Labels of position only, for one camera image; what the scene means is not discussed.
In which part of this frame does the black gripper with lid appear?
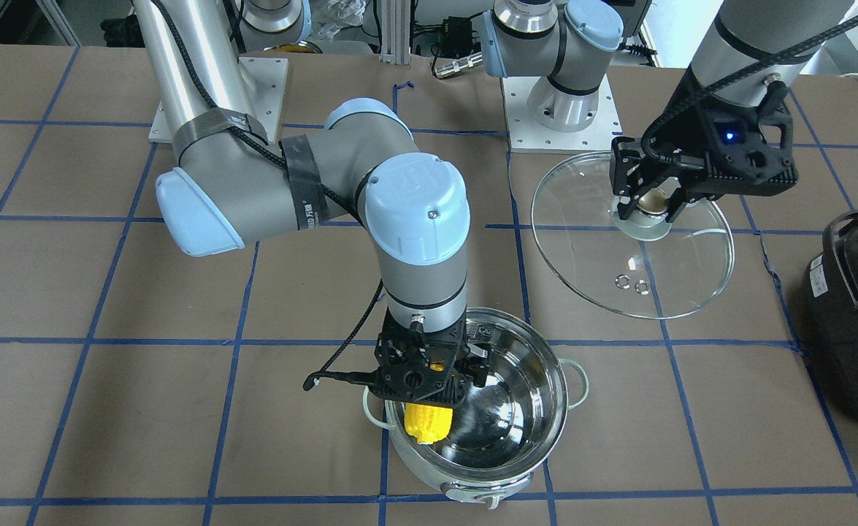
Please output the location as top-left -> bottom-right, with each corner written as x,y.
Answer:
610,80 -> 799,224

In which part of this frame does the black gripper with corn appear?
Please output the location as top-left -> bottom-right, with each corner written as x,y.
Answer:
368,319 -> 490,408

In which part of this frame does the glass pot lid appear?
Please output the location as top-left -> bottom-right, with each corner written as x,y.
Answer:
531,152 -> 735,319

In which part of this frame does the yellow corn cob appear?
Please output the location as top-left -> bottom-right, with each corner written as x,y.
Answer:
403,403 -> 454,445

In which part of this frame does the black rice cooker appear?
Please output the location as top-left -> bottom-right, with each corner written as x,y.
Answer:
798,207 -> 858,442

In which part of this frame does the steel pot with white handles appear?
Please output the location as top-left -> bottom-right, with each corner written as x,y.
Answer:
363,308 -> 590,509

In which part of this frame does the aluminium frame post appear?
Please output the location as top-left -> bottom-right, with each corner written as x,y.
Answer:
375,1 -> 415,66

